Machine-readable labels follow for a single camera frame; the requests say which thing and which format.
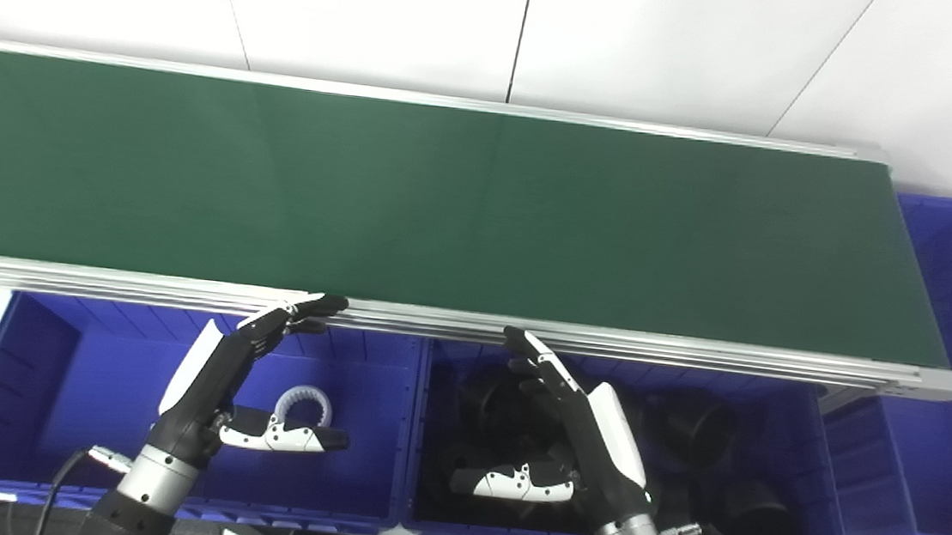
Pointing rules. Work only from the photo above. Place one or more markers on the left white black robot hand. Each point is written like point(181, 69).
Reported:
point(212, 382)

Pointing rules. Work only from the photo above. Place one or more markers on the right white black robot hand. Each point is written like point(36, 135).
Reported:
point(598, 451)

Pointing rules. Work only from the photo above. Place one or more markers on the blue bin with white parts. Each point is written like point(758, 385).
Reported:
point(113, 382)

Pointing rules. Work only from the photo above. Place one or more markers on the black cylindrical plastic part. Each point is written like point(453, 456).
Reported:
point(699, 429)
point(446, 459)
point(756, 516)
point(486, 402)

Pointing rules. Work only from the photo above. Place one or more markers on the blue bin with black parts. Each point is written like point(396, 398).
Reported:
point(794, 468)

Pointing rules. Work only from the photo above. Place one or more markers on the green conveyor belt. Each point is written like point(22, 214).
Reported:
point(481, 208)

